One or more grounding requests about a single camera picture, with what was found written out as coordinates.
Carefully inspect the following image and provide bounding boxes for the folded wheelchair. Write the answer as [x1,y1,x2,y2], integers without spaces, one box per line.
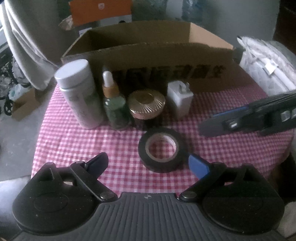
[1,43,31,116]

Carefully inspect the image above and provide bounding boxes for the green dropper bottle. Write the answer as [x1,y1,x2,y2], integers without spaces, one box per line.
[102,71,130,130]

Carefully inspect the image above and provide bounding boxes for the grey curtain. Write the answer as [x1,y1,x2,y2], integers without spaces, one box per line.
[1,1,71,90]

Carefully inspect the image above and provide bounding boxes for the large brown cardboard box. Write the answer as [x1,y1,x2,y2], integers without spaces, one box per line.
[61,21,234,96]

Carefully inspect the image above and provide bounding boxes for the gold lid cosmetic jar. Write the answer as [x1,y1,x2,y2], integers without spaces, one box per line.
[127,89,166,120]

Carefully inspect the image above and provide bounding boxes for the pink checkered tablecloth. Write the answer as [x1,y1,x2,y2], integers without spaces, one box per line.
[32,65,293,194]

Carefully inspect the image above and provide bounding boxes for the orange product box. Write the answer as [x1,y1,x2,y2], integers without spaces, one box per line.
[69,0,132,27]

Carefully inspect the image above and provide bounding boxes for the white cap supplement bottle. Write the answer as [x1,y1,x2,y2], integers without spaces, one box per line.
[54,59,104,129]

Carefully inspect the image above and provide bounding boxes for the black electrical tape roll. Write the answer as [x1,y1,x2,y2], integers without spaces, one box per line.
[138,128,188,173]

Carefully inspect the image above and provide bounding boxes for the white power adapter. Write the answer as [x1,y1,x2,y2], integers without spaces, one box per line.
[166,80,194,120]

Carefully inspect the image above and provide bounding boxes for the white quilted mattress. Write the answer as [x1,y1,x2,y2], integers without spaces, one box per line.
[237,36,295,96]

